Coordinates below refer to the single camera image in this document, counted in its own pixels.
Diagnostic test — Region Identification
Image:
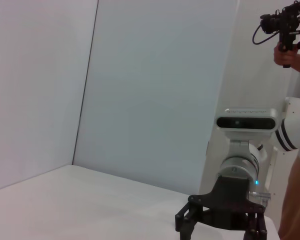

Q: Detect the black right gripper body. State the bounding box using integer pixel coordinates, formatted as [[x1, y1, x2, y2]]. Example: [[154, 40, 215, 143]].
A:
[[188, 176, 266, 231]]

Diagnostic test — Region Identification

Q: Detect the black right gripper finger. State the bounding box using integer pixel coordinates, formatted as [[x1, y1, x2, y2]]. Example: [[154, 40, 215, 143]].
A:
[[242, 212, 268, 240], [174, 201, 204, 240]]

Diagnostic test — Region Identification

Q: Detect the black handheld camera rig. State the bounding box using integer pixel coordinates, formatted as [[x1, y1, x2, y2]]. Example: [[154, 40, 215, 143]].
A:
[[252, 0, 300, 69]]

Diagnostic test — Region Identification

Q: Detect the person's bare hand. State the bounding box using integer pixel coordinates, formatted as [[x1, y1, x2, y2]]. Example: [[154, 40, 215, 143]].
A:
[[23, 42, 300, 67]]

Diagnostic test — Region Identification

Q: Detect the silver cable connector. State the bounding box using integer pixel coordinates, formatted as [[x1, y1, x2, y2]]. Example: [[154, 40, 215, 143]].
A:
[[249, 191, 272, 207]]

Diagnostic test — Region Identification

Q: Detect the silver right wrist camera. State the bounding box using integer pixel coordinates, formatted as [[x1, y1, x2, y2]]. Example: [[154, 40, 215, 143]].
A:
[[216, 107, 280, 141]]

